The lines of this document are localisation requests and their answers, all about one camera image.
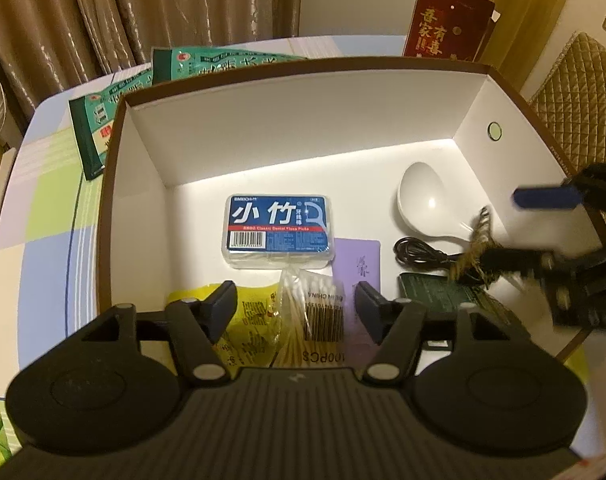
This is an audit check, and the leopard print hair clip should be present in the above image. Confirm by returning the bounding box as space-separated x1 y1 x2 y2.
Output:
448 205 500 282

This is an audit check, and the quilted beige chair cushion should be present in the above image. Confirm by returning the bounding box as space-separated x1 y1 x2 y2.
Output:
528 31 606 172

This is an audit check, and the cotton swab bag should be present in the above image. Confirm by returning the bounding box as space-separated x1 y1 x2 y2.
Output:
270 265 350 369

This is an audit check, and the yellow snack packet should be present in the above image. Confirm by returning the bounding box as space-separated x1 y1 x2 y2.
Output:
165 282 285 377

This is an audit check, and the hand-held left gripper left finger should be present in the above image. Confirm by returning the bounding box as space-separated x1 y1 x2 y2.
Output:
80 280 240 380

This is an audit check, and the green rice packet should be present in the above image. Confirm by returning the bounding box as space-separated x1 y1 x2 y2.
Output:
68 91 130 182
150 47 310 87

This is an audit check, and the dark green packet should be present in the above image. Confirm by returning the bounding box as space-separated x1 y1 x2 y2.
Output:
398 272 534 352

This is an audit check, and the purple cosmetic tube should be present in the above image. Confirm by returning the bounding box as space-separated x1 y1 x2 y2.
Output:
333 237 383 348

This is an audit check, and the brown curtain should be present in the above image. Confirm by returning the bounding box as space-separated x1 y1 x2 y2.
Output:
0 0 305 117

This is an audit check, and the white plastic spoon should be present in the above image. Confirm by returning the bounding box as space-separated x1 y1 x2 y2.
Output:
397 161 480 252

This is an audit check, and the white cardboard box brown rim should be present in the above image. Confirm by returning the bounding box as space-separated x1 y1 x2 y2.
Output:
96 56 592 363

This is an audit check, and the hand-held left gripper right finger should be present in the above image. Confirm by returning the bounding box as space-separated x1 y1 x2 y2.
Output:
355 281 531 386

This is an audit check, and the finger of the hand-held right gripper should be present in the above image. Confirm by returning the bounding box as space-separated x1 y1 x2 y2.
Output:
475 246 561 287
512 161 606 221

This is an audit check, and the black cable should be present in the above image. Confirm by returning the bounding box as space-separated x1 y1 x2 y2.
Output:
394 237 464 274

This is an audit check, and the yellow curtain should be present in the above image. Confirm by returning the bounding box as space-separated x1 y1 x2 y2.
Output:
445 0 584 92

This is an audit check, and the red gift bag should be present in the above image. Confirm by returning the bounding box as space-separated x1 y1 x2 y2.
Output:
402 0 498 63

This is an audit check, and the blue floss pick box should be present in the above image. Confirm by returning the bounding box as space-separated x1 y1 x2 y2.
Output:
222 192 338 267

